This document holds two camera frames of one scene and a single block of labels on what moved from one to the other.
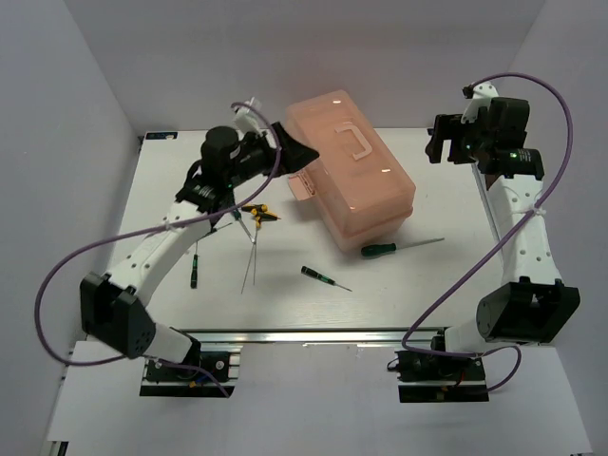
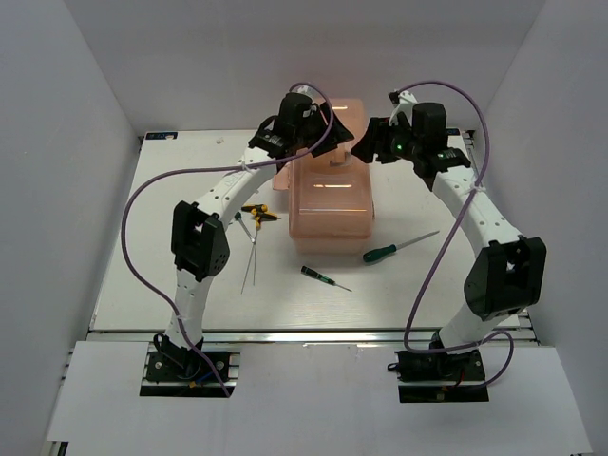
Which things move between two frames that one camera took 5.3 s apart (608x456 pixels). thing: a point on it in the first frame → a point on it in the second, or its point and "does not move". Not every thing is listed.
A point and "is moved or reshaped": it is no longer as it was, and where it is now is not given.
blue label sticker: (161, 136) does not move
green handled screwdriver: (237, 215) does not move
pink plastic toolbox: (361, 191) is moved or reshaped
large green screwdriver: (391, 246) is moved or reshaped
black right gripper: (450, 127) → (377, 133)
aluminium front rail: (298, 335) does not move
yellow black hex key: (258, 223) does not move
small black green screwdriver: (306, 271) does not move
